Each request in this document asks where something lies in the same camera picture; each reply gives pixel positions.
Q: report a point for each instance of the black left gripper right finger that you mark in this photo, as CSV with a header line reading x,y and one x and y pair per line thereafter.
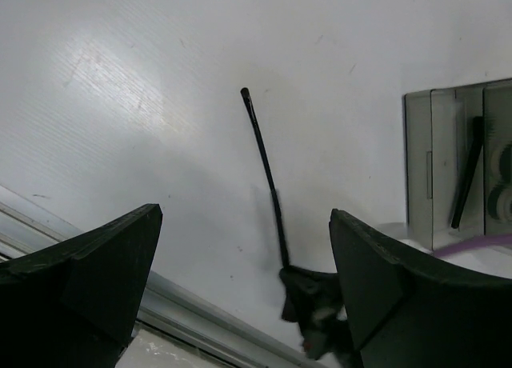
x,y
406,308

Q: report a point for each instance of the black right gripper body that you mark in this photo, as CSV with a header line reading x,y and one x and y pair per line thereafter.
x,y
314,301

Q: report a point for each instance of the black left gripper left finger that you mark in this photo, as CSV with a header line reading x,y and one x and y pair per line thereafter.
x,y
74,304

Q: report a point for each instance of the clear acrylic makeup organizer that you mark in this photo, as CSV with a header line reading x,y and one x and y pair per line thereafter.
x,y
438,136

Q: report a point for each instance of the black fan makeup brush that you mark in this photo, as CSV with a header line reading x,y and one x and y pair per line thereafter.
x,y
468,173

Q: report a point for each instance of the black round compact jar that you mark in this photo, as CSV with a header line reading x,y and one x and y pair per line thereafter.
x,y
499,203

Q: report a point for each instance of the aluminium frame rail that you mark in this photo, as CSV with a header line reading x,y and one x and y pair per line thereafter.
x,y
172,325

